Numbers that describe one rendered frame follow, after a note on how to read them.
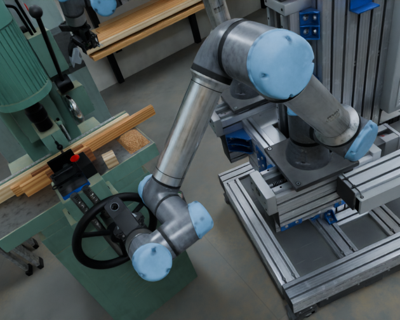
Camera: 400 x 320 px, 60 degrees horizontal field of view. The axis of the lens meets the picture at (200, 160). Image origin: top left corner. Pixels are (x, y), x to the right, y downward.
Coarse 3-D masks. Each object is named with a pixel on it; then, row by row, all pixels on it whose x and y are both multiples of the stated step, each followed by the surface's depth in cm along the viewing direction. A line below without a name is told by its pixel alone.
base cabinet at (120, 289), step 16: (144, 208) 139; (160, 224) 148; (96, 240) 132; (64, 256) 126; (96, 256) 135; (112, 256) 140; (80, 272) 135; (96, 272) 139; (112, 272) 145; (128, 272) 150; (176, 272) 171; (192, 272) 180; (96, 288) 144; (112, 288) 149; (128, 288) 155; (144, 288) 162; (160, 288) 169; (176, 288) 178; (112, 304) 154; (128, 304) 160; (144, 304) 168; (160, 304) 176
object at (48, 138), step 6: (54, 126) 118; (36, 132) 118; (42, 132) 117; (48, 132) 116; (54, 132) 115; (60, 132) 117; (42, 138) 114; (48, 138) 115; (54, 138) 116; (60, 138) 118; (66, 138) 119; (48, 144) 116; (54, 144) 117; (66, 144) 120; (54, 150) 118
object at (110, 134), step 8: (136, 112) 137; (144, 112) 137; (152, 112) 140; (128, 120) 135; (136, 120) 137; (144, 120) 139; (112, 128) 133; (120, 128) 134; (128, 128) 136; (96, 136) 132; (104, 136) 132; (112, 136) 134; (88, 144) 129; (96, 144) 131; (104, 144) 133; (16, 184) 121; (16, 192) 121; (24, 192) 123
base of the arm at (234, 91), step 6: (234, 84) 147; (240, 84) 146; (234, 90) 148; (240, 90) 148; (246, 90) 146; (252, 90) 146; (234, 96) 150; (240, 96) 148; (246, 96) 147; (252, 96) 147
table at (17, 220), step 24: (120, 144) 131; (96, 168) 124; (120, 168) 123; (48, 192) 120; (0, 216) 117; (24, 216) 114; (48, 216) 115; (96, 216) 115; (0, 240) 109; (24, 240) 114
